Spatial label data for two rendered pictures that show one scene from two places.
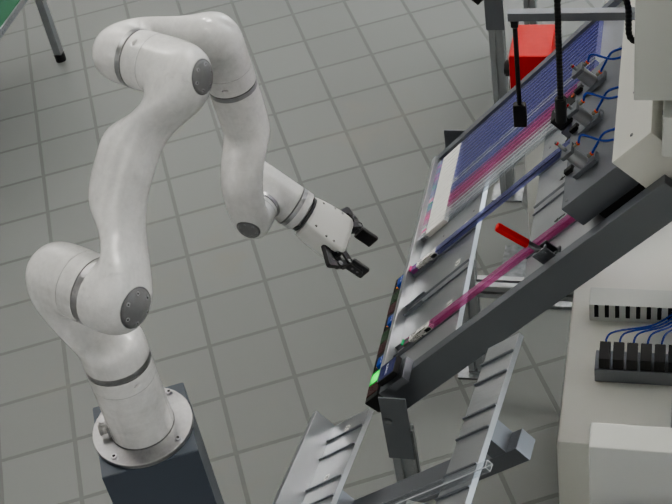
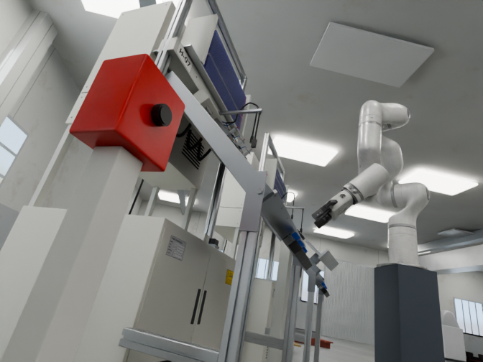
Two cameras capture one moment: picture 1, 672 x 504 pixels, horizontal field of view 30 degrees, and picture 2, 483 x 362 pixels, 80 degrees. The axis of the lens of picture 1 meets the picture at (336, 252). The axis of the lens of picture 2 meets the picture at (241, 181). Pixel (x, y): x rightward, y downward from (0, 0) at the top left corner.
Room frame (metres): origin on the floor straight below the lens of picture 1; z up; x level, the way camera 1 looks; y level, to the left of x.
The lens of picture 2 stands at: (2.93, -0.31, 0.42)
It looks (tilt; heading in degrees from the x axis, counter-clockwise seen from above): 23 degrees up; 183
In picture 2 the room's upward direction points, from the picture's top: 11 degrees clockwise
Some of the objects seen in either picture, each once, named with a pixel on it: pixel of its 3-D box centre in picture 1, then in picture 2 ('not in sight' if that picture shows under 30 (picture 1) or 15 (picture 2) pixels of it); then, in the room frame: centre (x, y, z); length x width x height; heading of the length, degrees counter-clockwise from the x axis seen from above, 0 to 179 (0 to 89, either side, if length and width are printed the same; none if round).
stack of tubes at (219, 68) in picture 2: not in sight; (218, 87); (1.64, -0.61, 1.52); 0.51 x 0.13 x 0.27; 160
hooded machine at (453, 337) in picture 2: not in sight; (445, 335); (-8.24, 7.08, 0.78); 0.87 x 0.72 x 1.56; 97
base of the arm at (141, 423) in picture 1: (131, 395); (402, 249); (1.59, 0.42, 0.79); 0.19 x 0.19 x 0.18
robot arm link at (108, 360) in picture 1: (86, 307); (407, 206); (1.61, 0.44, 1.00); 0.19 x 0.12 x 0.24; 48
